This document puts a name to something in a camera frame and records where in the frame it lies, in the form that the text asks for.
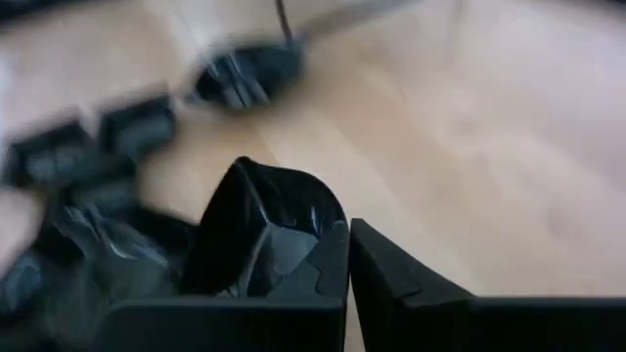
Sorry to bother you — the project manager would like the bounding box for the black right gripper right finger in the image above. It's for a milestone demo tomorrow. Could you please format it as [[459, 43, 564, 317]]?
[[349, 218, 626, 352]]

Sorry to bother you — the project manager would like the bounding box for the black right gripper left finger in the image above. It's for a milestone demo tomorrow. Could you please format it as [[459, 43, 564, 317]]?
[[100, 220, 351, 352]]

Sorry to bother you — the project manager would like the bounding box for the small black square plate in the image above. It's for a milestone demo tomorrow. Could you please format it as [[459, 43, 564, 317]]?
[[97, 95, 177, 157], [61, 163, 146, 216], [2, 119, 99, 190]]

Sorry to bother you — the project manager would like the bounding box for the black perforated metal shelf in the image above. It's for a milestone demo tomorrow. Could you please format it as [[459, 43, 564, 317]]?
[[273, 0, 422, 45]]

